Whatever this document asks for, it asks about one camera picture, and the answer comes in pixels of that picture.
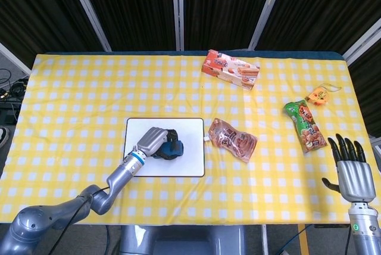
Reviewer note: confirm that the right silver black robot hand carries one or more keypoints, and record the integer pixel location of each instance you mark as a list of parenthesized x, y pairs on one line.
[(355, 180)]

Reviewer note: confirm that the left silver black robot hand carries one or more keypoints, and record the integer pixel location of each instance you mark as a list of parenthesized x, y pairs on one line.
[(151, 140)]

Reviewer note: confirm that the blue and black object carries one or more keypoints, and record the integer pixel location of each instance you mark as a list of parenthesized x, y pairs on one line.
[(175, 149)]

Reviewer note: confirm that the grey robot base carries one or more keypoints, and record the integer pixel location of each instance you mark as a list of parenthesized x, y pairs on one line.
[(184, 241)]

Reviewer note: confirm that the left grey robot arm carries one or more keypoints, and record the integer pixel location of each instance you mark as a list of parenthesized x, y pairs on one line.
[(119, 177)]

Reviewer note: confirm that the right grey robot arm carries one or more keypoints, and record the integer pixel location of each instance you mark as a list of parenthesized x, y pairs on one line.
[(361, 228)]

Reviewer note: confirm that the white placemat with dark border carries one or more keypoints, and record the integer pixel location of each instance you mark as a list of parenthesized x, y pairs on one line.
[(190, 147)]

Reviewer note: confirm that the green peanut snack bag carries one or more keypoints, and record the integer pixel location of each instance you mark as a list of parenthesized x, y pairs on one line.
[(306, 127)]

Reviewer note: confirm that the yellow white checkered tablecloth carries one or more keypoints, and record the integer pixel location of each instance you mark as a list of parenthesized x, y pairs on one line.
[(89, 103)]

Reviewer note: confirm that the yellow table leg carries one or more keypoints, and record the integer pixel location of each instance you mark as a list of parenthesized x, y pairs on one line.
[(303, 240)]

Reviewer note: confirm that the orange spouted drink pouch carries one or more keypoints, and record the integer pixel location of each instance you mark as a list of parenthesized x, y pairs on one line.
[(233, 141)]

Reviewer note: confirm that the orange biscuit box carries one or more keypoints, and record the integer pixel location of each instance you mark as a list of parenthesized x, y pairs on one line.
[(229, 68)]

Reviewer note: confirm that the white table leg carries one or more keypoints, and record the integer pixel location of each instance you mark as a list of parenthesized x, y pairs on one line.
[(264, 238)]

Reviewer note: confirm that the black white shoe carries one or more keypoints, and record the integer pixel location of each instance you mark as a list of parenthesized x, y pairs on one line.
[(3, 137)]

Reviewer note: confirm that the white partition frame post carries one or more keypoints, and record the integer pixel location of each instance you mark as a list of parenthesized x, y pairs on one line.
[(266, 10), (15, 58), (87, 10), (361, 43), (178, 7)]

